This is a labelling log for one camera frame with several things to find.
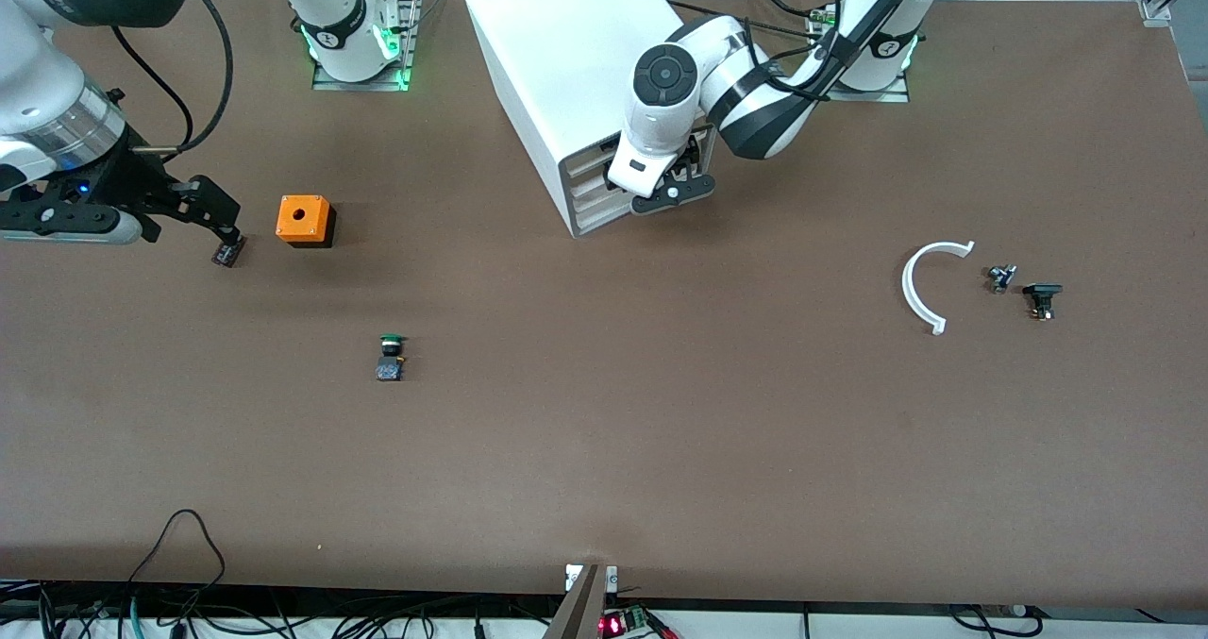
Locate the small white mount bracket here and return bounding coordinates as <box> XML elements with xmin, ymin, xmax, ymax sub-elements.
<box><xmin>564</xmin><ymin>563</ymin><xmax>620</xmax><ymax>593</ymax></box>

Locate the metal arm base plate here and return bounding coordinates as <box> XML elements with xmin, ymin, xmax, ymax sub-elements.
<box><xmin>810</xmin><ymin>7</ymin><xmax>912</xmax><ymax>104</ymax></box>
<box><xmin>311</xmin><ymin>0</ymin><xmax>421</xmax><ymax>92</ymax></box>

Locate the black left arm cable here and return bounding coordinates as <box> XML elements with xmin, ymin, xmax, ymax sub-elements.
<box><xmin>746</xmin><ymin>0</ymin><xmax>855</xmax><ymax>102</ymax></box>

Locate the tangle of black cables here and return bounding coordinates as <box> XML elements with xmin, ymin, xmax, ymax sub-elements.
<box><xmin>0</xmin><ymin>578</ymin><xmax>529</xmax><ymax>639</ymax></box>

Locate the black looped cable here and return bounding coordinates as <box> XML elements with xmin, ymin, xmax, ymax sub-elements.
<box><xmin>127</xmin><ymin>509</ymin><xmax>227</xmax><ymax>588</ymax></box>

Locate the orange button enclosure box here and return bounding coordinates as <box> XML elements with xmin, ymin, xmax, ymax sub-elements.
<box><xmin>276</xmin><ymin>194</ymin><xmax>337</xmax><ymax>249</ymax></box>

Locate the green circuit board red LED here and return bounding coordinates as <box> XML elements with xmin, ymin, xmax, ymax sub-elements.
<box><xmin>599</xmin><ymin>606</ymin><xmax>654</xmax><ymax>638</ymax></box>

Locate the thin black table cable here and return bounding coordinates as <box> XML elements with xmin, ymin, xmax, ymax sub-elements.
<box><xmin>665</xmin><ymin>0</ymin><xmax>831</xmax><ymax>43</ymax></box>

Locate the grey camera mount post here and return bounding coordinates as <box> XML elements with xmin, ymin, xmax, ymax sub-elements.
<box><xmin>543</xmin><ymin>563</ymin><xmax>610</xmax><ymax>639</ymax></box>

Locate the black contact block part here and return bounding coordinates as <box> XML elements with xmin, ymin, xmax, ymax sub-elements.
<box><xmin>1023</xmin><ymin>283</ymin><xmax>1064</xmax><ymax>322</ymax></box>

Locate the white curved plastic arc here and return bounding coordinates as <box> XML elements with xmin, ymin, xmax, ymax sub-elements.
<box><xmin>901</xmin><ymin>241</ymin><xmax>976</xmax><ymax>336</ymax></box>

